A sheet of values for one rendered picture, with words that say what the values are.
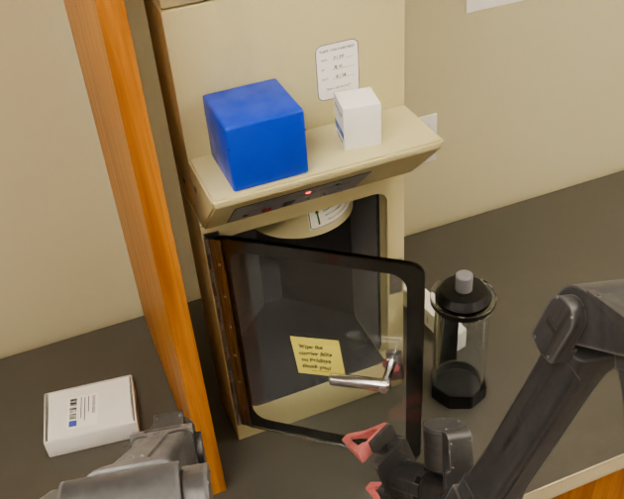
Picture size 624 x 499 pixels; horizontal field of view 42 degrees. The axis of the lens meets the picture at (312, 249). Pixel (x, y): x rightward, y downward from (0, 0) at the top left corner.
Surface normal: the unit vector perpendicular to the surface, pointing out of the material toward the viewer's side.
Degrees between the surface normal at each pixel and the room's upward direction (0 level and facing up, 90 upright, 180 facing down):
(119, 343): 0
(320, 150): 0
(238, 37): 90
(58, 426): 0
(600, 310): 78
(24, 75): 90
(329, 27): 90
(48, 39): 90
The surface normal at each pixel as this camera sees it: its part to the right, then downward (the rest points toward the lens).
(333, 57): 0.37, 0.55
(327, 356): -0.30, 0.59
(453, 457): 0.35, 0.00
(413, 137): -0.07, -0.79
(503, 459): -0.91, 0.11
